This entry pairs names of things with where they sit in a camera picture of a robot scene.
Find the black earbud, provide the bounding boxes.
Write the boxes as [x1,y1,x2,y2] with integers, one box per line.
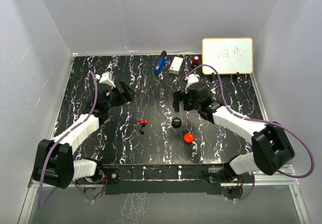
[139,124,146,134]

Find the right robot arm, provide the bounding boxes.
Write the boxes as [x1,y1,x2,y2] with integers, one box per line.
[173,82,295,182]

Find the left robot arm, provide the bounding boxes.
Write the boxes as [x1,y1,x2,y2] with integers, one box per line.
[32,81,135,189]

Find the red round case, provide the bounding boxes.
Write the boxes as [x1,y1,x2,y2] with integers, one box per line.
[183,133,194,144]

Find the white rectangular box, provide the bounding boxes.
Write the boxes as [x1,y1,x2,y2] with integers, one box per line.
[169,56,183,75]

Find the red earbud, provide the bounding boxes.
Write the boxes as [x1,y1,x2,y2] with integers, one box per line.
[139,119,147,125]

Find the blue stapler tool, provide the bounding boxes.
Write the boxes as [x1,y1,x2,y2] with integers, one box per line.
[154,50,168,74]

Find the red cap black bottle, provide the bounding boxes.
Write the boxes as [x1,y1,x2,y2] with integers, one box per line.
[192,55,199,68]

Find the white dry-erase board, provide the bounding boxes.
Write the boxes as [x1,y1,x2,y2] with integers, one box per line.
[202,37,254,75]

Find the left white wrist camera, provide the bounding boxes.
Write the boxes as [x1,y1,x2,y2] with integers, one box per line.
[95,71,116,88]

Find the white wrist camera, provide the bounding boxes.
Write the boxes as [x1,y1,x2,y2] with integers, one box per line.
[184,73,200,93]
[95,71,116,88]

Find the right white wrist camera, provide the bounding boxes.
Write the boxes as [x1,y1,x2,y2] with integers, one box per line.
[184,73,200,93]

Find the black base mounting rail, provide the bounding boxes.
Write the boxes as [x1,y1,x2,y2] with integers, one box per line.
[75,164,255,196]

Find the aluminium frame rail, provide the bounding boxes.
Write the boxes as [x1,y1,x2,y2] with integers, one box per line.
[19,173,310,223]

